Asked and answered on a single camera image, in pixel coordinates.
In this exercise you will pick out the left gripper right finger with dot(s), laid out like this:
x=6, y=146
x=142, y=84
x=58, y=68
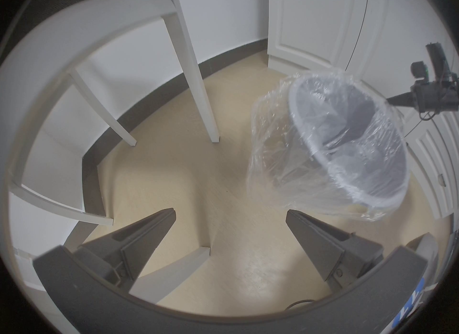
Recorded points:
x=322, y=243

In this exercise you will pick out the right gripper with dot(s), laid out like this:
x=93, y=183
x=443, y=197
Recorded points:
x=435, y=95

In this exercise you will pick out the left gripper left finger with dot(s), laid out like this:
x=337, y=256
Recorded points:
x=136, y=243

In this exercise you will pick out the clear plastic bag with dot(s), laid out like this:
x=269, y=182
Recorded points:
x=272, y=167

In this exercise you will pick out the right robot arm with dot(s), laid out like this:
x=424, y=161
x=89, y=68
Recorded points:
x=437, y=56

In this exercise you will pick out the grey trash bin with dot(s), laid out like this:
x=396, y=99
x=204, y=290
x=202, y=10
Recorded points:
x=358, y=124

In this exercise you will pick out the white wardrobe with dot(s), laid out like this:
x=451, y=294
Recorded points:
x=315, y=9

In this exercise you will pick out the grey and white chair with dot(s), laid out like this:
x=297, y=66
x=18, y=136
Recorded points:
x=190, y=56

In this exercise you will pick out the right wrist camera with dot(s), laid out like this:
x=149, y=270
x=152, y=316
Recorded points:
x=419, y=70

